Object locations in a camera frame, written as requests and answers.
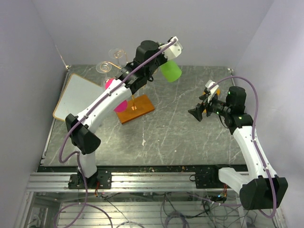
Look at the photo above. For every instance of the pink plastic wine glass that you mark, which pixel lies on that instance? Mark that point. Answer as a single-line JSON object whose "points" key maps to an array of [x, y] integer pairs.
{"points": [[123, 105]]}

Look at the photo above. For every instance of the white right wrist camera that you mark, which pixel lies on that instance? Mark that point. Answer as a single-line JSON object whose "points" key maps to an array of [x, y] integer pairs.
{"points": [[211, 88]]}

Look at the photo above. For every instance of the clear tall wine glass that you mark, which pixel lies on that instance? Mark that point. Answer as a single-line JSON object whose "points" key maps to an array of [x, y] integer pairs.
{"points": [[119, 56]]}

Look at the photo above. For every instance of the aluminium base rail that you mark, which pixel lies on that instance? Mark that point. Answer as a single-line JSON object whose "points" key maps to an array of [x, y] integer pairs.
{"points": [[126, 181]]}

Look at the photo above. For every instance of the gold wire wine glass rack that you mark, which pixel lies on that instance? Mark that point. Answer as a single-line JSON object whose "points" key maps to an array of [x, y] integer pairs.
{"points": [[133, 101]]}

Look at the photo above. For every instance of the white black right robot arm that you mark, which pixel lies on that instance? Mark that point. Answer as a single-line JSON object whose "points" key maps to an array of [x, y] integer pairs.
{"points": [[263, 188]]}

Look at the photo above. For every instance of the brown wooden rack base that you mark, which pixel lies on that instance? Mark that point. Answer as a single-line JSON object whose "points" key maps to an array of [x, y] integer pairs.
{"points": [[143, 107]]}

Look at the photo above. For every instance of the green plastic wine glass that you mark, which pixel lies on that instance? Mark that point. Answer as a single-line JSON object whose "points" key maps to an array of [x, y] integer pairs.
{"points": [[171, 71]]}

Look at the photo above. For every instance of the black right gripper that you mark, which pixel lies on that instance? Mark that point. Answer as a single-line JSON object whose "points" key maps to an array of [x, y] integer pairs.
{"points": [[197, 111]]}

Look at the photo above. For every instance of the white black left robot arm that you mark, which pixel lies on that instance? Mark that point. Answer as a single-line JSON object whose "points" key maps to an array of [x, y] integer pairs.
{"points": [[81, 128]]}

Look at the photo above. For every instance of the white board with yellow frame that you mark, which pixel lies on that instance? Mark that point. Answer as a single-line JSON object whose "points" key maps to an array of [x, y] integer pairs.
{"points": [[77, 95]]}

